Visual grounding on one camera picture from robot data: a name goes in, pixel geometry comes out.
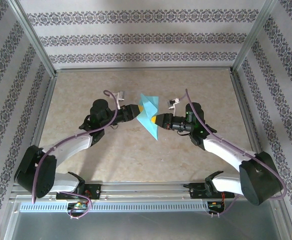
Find light blue paper sheet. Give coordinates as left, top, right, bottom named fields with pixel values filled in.
left=136, top=93, right=160, bottom=141

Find grey metal sheet panel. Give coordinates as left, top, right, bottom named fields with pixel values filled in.
left=3, top=199, right=292, bottom=240

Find small electronics board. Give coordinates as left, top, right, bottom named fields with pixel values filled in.
left=207, top=201, right=226, bottom=210
left=67, top=202, right=88, bottom=210

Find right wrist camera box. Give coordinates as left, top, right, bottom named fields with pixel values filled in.
left=165, top=97, right=181, bottom=117

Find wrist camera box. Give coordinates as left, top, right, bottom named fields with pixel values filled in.
left=113, top=90, right=126, bottom=110
left=165, top=97, right=181, bottom=117

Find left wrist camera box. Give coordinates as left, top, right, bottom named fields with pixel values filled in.
left=113, top=90, right=126, bottom=110

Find aluminium rail below patterned wall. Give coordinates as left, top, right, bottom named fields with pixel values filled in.
left=54, top=66, right=234, bottom=74

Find aluminium side rail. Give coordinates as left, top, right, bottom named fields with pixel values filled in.
left=229, top=69, right=272, bottom=181
left=20, top=72, right=58, bottom=183

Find long aluminium base rail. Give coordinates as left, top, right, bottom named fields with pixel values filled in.
left=8, top=181, right=284, bottom=202

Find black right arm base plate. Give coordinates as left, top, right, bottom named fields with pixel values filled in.
left=188, top=182, right=236, bottom=200

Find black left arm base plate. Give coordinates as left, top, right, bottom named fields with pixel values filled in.
left=55, top=183, right=102, bottom=201

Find slotted grey cable duct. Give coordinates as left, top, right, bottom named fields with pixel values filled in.
left=19, top=201, right=211, bottom=213

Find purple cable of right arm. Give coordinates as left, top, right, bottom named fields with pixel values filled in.
left=184, top=88, right=288, bottom=218

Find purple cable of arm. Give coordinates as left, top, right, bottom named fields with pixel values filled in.
left=184, top=88, right=288, bottom=218
left=32, top=89, right=119, bottom=220

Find aluminium corner post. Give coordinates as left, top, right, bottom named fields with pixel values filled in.
left=7, top=0, right=58, bottom=77
left=230, top=0, right=279, bottom=75

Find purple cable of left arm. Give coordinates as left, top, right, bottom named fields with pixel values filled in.
left=32, top=89, right=119, bottom=220

